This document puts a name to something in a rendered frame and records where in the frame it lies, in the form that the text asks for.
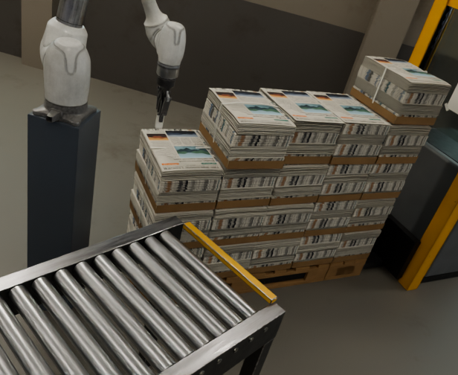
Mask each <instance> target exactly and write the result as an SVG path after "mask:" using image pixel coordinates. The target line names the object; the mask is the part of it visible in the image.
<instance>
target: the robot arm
mask: <svg viewBox="0 0 458 375"><path fill-rule="evenodd" d="M88 1H89V0H59V7H58V10H57V16H55V17H54V18H52V19H50V20H49V21H48V23H47V25H46V29H45V32H44V35H43V38H42V41H41V43H40V57H41V61H42V65H43V71H44V87H45V101H44V103H43V104H42V105H41V106H39V107H37V108H35V109H33V114H34V115H39V116H43V117H46V121H47V122H50V123H53V122H54V121H62V122H64V123H67V124H70V125H72V126H80V124H81V122H83V121H84V120H85V119H86V118H87V117H88V116H89V115H91V114H92V113H94V112H96V111H97V107H96V106H92V105H88V93H89V87H90V79H91V59H90V56H89V54H88V51H87V49H86V43H87V38H88V34H87V31H86V29H85V27H84V26H83V23H84V19H85V16H86V11H87V7H88ZM141 1H142V5H143V8H144V11H145V14H146V21H145V22H144V27H145V30H146V35H147V37H148V39H149V41H150V42H151V44H152V45H153V46H154V47H155V48H156V51H157V54H158V65H157V71H156V73H157V75H158V77H157V84H158V85H159V86H157V100H156V109H157V116H156V121H155V128H156V129H162V127H163V122H164V116H167V111H168V109H169V105H170V101H171V100H172V98H171V97H170V89H171V88H172V87H174V86H175V79H176V78H177V77H178V73H179V68H180V64H181V60H182V59H183V56H184V50H185V45H186V31H185V27H184V26H183V25H182V24H180V23H178V22H172V21H170V20H169V18H168V16H167V15H166V14H163V13H162V12H161V11H160V10H159V8H158V5H157V3H156V0H141Z"/></svg>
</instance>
